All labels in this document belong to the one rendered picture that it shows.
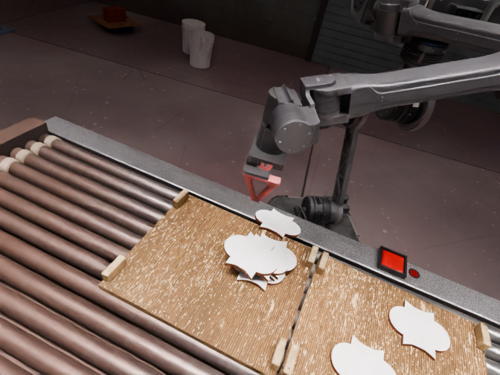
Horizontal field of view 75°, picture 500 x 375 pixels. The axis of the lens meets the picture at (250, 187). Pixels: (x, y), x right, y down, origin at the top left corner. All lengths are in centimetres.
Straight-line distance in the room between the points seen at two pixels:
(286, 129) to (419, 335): 58
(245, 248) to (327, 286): 22
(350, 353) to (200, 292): 34
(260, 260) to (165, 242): 24
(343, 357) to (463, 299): 43
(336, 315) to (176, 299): 36
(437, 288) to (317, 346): 42
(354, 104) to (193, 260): 50
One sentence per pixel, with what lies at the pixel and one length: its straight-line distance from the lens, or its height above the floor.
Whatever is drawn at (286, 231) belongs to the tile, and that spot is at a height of 94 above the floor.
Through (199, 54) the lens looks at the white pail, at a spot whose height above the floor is 17.
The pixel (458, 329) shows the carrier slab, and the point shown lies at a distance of 97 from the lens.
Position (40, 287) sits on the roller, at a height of 92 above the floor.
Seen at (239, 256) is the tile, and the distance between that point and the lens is 77.
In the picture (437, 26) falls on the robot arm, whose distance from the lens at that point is 92.
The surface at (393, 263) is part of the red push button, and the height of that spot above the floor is 93.
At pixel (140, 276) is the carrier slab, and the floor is 94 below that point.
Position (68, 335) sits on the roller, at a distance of 77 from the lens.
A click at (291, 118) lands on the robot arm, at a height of 137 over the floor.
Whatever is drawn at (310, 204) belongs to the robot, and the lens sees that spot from 186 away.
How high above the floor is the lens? 159
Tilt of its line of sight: 40 degrees down
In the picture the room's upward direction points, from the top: 13 degrees clockwise
